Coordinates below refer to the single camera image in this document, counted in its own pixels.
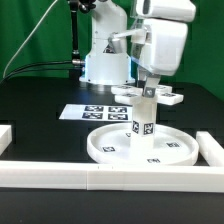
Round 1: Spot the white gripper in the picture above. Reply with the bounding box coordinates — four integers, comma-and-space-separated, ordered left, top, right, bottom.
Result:
131, 19, 188, 98

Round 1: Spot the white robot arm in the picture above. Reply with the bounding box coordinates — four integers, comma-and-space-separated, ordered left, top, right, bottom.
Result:
80, 0, 195, 88

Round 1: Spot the white right fence bar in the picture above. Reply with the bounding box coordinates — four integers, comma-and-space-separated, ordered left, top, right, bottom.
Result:
196, 131, 224, 167

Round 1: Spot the black cable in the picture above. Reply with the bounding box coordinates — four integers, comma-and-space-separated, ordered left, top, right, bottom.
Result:
0, 60, 75, 84

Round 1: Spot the white left fence bar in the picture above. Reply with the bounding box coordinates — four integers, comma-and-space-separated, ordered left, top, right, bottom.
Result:
0, 125, 12, 155

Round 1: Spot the white cross-shaped table base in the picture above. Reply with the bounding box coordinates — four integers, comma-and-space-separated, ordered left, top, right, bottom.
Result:
111, 85, 184, 105

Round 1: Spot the white marker sheet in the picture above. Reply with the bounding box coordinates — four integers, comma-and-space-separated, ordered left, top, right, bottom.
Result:
59, 104, 132, 122

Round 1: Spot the white fence bar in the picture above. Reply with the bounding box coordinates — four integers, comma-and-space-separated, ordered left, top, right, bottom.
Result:
196, 131, 224, 167
0, 161, 224, 193
0, 125, 12, 155

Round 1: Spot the grey cable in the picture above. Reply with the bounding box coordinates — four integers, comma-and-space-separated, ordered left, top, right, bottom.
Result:
2, 0, 60, 80

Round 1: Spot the white front fence bar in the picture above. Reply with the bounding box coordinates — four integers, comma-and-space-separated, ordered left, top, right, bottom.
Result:
0, 161, 224, 193

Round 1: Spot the white round table top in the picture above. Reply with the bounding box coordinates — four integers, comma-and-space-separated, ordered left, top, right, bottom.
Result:
87, 122, 199, 166

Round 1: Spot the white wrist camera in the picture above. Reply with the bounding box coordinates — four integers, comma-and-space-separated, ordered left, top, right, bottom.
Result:
136, 0, 196, 22

